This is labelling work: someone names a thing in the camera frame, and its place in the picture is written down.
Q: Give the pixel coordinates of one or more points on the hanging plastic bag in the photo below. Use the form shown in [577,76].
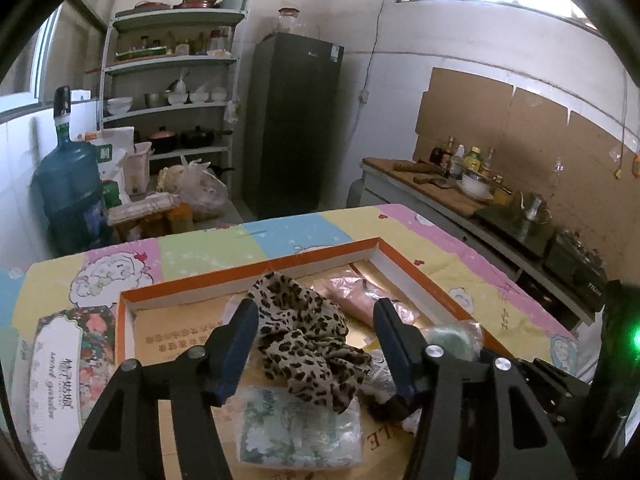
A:
[231,112]

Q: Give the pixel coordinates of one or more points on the green tray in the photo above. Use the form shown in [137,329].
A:
[142,52]

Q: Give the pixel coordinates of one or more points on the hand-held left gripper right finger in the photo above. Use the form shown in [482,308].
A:
[395,355]

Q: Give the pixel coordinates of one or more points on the leopard print cloth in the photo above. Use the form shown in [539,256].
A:
[300,340]

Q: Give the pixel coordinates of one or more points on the red lid cooking pot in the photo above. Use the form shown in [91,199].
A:
[162,141]

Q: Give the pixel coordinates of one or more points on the pale plastic container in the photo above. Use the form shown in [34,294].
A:
[137,170]

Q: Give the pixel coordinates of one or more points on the yellow green bottle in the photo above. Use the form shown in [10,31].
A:
[473,160]

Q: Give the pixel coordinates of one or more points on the white ceramic bowl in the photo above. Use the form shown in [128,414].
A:
[475,187]

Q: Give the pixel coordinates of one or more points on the slim glass bottle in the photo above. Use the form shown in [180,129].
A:
[487,162]

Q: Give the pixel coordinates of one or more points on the kitchen counter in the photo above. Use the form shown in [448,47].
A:
[390,200]

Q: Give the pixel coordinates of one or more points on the flat red pan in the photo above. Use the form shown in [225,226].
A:
[152,6]

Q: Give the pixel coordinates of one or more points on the black induction cooker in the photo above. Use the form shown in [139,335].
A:
[515,235]

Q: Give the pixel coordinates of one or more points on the blue water jug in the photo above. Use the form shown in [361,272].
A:
[70,190]

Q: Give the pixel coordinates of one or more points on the red pot stack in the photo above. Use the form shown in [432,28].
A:
[200,1]

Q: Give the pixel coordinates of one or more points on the wooden cutting board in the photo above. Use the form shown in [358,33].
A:
[400,176]

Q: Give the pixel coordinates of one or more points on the brown rolling pin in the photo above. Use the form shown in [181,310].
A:
[410,165]

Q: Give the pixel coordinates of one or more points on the flat wrapped package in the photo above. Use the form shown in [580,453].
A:
[142,209]

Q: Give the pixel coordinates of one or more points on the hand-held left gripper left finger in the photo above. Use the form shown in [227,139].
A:
[237,355]

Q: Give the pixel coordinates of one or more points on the black water pump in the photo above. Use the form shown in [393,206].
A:
[62,105]

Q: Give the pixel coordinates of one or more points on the green printed tissue pack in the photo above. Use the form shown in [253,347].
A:
[295,430]

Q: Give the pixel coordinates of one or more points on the metal kettle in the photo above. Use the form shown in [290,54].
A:
[534,207]

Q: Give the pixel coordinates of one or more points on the cleaver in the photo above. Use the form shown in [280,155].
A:
[435,181]

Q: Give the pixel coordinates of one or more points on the black wok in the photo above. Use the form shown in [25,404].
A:
[200,138]

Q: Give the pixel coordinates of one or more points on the small white box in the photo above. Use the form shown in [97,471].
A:
[80,95]

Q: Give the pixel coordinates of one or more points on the white sack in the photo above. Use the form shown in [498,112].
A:
[115,145]

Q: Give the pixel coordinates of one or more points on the glass jar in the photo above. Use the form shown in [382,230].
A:
[290,22]

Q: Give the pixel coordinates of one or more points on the wall socket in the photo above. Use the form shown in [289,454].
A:
[365,95]

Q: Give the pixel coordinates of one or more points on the white bowl stack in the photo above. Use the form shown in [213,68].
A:
[120,106]

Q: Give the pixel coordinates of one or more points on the white metal shelf rack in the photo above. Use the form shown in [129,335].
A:
[170,62]

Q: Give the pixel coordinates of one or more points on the dark refrigerator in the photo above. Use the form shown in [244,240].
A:
[295,125]

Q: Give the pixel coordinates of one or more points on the floral tissue box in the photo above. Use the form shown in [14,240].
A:
[55,385]

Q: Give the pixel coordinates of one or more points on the mint green sponge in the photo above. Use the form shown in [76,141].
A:
[450,342]

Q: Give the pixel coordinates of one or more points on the white bottle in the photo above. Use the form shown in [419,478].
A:
[458,162]

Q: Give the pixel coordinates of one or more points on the red lid jar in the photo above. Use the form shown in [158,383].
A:
[221,41]

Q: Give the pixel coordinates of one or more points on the plastic bag of food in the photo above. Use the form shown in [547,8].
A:
[205,190]

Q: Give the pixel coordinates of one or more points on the pink towel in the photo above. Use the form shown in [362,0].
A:
[350,295]

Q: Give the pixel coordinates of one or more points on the dark sauce bottle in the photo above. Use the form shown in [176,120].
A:
[446,155]

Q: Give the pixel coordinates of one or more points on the sliding window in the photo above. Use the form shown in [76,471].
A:
[45,60]

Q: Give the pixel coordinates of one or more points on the gas stove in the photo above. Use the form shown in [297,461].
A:
[575,265]

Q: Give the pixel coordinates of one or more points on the orange rimmed cardboard box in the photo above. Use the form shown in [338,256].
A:
[175,330]

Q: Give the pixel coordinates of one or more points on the clear plastic bag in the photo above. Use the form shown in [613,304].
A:
[181,81]

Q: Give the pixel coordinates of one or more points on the metal pot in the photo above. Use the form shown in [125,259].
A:
[156,99]

